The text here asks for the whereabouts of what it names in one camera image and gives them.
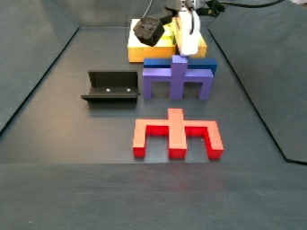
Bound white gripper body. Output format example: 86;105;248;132
174;8;200;57

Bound blue long bar block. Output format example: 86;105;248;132
142;57;217;74

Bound purple E-shaped block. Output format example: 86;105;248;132
142;55;215;101

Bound red E-shaped block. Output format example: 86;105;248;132
132;109;224;160

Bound black cable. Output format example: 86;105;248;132
194;0;285;17

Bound black angled bracket holder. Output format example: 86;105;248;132
81;70;138;102

